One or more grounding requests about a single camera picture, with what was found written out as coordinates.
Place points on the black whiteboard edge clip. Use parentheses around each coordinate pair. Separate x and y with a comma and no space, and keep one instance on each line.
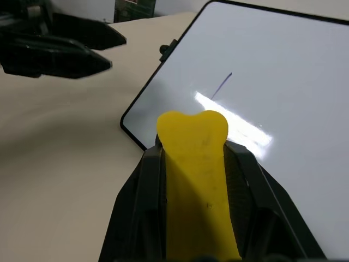
(167,50)

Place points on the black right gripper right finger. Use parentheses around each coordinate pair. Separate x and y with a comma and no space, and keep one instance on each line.
(261,207)

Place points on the white whiteboard with black frame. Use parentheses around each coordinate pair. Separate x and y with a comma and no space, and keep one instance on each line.
(267,68)

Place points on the dark green background object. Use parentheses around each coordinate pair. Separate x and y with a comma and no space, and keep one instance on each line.
(134,9)

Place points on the yellow whiteboard eraser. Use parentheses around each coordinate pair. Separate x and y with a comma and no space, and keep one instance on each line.
(195,174)

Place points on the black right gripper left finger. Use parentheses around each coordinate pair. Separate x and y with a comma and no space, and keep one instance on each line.
(141,207)

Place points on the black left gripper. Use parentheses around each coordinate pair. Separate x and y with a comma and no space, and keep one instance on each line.
(21,19)

